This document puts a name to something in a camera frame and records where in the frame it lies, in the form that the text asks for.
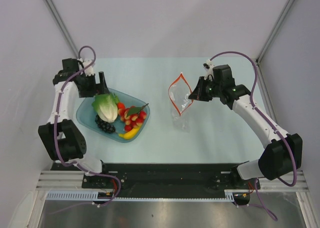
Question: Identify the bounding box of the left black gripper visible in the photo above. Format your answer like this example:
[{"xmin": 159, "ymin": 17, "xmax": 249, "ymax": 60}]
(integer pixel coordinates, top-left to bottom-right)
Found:
[{"xmin": 79, "ymin": 72, "xmax": 110, "ymax": 98}]

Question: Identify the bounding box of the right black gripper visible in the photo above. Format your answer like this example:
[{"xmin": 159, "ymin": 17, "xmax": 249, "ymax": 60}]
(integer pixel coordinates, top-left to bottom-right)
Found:
[{"xmin": 188, "ymin": 77, "xmax": 222, "ymax": 102}]

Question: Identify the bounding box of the clear zip bag red zipper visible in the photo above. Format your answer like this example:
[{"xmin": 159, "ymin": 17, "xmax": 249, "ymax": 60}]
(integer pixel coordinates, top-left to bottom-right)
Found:
[{"xmin": 167, "ymin": 72, "xmax": 193, "ymax": 133}]

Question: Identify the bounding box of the green white lettuce head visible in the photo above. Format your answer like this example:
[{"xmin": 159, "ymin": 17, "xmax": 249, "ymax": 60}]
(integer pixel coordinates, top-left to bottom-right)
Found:
[{"xmin": 91, "ymin": 93, "xmax": 119, "ymax": 123}]

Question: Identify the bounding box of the red cherry bunch with leaf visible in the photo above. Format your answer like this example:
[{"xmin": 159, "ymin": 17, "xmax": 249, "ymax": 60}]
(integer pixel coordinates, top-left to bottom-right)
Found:
[{"xmin": 117, "ymin": 102, "xmax": 149, "ymax": 132}]

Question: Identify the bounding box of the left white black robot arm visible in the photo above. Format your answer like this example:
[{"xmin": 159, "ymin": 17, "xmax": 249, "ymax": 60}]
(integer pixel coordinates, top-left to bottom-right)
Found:
[{"xmin": 38, "ymin": 58, "xmax": 111, "ymax": 188}]

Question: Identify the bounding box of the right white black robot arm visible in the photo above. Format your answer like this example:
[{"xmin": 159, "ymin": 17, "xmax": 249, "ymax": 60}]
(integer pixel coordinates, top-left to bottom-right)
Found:
[{"xmin": 188, "ymin": 63, "xmax": 303, "ymax": 188}]

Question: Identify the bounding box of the teal transparent plastic tray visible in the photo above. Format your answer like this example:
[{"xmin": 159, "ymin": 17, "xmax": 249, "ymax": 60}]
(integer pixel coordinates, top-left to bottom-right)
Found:
[{"xmin": 76, "ymin": 89, "xmax": 150, "ymax": 143}]

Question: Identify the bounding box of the dark purple grape bunch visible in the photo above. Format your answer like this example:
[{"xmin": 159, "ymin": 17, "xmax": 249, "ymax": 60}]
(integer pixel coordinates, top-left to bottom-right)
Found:
[{"xmin": 95, "ymin": 115, "xmax": 116, "ymax": 134}]

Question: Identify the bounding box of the yellow banana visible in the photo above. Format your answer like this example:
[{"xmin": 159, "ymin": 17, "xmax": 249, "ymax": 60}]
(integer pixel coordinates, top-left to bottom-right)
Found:
[{"xmin": 118, "ymin": 127, "xmax": 140, "ymax": 140}]

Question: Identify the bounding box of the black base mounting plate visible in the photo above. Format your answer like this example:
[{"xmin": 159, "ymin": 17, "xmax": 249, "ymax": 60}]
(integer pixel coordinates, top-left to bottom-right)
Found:
[{"xmin": 81, "ymin": 163, "xmax": 255, "ymax": 199}]

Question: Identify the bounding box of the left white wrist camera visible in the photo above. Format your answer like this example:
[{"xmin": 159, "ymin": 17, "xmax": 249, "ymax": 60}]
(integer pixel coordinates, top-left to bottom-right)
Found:
[{"xmin": 77, "ymin": 58, "xmax": 95, "ymax": 77}]

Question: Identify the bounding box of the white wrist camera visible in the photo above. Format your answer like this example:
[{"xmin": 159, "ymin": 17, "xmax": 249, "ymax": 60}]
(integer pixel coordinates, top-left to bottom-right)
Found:
[
  {"xmin": 203, "ymin": 59, "xmax": 214, "ymax": 80},
  {"xmin": 77, "ymin": 58, "xmax": 95, "ymax": 77}
]

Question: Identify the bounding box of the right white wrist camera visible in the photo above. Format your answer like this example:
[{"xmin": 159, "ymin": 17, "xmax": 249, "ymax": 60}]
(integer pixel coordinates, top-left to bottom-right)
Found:
[{"xmin": 203, "ymin": 59, "xmax": 214, "ymax": 80}]

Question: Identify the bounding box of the right aluminium corner post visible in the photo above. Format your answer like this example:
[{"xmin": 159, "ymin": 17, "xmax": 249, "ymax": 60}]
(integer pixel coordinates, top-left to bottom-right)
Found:
[{"xmin": 255, "ymin": 0, "xmax": 303, "ymax": 63}]

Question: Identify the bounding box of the aluminium corner post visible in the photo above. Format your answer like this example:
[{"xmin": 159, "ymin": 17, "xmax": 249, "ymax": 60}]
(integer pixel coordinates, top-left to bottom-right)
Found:
[
  {"xmin": 255, "ymin": 0, "xmax": 303, "ymax": 63},
  {"xmin": 43, "ymin": 0, "xmax": 79, "ymax": 58}
]

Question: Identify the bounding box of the aluminium frame rail front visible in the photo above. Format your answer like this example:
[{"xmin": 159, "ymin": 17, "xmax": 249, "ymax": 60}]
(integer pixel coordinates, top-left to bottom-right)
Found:
[{"xmin": 36, "ymin": 171, "xmax": 309, "ymax": 192}]

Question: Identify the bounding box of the white slotted cable duct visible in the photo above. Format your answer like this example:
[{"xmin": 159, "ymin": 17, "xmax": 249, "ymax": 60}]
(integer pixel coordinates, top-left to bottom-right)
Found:
[{"xmin": 46, "ymin": 191, "xmax": 235, "ymax": 202}]

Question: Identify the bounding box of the left aluminium corner post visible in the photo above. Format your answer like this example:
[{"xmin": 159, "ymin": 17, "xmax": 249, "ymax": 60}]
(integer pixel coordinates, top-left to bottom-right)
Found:
[{"xmin": 43, "ymin": 0, "xmax": 79, "ymax": 58}]

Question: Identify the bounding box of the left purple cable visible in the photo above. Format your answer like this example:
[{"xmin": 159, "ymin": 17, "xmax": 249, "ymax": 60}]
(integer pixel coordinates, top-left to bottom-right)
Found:
[{"xmin": 47, "ymin": 46, "xmax": 122, "ymax": 215}]

